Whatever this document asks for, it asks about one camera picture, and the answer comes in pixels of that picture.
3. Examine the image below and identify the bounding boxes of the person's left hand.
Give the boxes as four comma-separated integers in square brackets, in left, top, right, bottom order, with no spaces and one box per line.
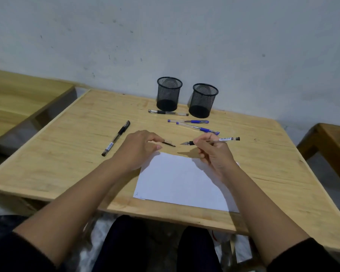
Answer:
[112,130,165,171]

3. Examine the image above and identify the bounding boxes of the person's right hand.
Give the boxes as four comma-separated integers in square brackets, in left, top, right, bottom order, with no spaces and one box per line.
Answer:
[193,133,240,181]

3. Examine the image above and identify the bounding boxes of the clear pen cap black tip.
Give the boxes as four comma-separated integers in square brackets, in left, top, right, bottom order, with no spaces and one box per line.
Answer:
[151,140,176,148]

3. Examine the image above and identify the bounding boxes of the person's right forearm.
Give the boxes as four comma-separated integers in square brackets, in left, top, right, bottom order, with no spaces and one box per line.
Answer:
[219,164,311,267]

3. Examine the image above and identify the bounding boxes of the person's left forearm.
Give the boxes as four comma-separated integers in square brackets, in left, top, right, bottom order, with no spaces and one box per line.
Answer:
[13,157,142,268]

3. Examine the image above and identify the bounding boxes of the blue gel pen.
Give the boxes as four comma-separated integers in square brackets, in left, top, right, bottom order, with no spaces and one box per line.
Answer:
[176,122,220,136]
[167,119,209,124]

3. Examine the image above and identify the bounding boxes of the clear black gel pen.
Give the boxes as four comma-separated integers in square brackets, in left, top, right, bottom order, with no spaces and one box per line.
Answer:
[148,109,189,117]

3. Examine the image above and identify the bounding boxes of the black mesh pen holder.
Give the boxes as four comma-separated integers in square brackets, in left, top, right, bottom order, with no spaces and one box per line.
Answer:
[156,76,183,112]
[188,83,219,119]

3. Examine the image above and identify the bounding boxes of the capped black gel pen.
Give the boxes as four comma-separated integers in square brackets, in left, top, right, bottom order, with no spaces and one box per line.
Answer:
[101,120,131,157]

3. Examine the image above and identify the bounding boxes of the white paper sheet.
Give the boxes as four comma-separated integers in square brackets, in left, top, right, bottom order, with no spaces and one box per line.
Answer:
[133,151,240,213]

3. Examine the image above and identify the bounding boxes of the person's left leg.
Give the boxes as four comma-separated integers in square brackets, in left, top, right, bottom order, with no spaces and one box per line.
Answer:
[91,215,151,272]

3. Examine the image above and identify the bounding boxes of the person's leg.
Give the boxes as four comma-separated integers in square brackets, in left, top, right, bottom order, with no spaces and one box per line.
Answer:
[176,226,223,272]
[91,215,151,272]

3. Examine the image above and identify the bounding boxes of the person's right leg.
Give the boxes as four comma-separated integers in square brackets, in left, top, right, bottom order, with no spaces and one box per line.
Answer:
[176,226,223,272]

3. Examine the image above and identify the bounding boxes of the white plastic bag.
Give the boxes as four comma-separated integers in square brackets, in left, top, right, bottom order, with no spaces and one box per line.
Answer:
[65,214,119,272]

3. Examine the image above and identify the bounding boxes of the wooden bench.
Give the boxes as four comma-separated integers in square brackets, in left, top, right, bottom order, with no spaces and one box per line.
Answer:
[296,123,340,193]

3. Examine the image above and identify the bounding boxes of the wooden side table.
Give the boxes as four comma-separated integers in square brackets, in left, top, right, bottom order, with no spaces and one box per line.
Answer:
[0,68,77,150]

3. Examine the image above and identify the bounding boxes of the black right sleeve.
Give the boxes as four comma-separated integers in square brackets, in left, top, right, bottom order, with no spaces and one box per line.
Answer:
[266,237,340,272]

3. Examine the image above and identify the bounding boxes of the black sleeve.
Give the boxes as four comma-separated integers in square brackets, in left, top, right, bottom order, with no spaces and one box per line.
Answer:
[266,237,340,272]
[0,215,58,272]

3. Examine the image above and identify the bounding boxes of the black left sleeve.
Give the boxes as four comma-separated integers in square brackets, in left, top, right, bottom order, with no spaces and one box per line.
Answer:
[0,215,58,272]

